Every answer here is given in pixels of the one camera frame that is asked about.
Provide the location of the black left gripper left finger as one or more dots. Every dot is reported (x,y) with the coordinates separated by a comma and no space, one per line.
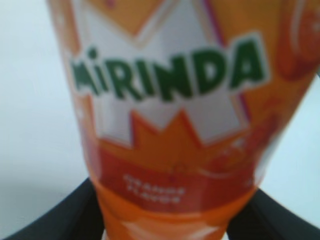
(34,212)

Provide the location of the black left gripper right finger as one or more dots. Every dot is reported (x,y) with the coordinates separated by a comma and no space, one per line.
(263,218)

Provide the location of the orange Mirinda soda bottle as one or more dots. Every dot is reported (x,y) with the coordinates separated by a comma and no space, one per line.
(179,103)

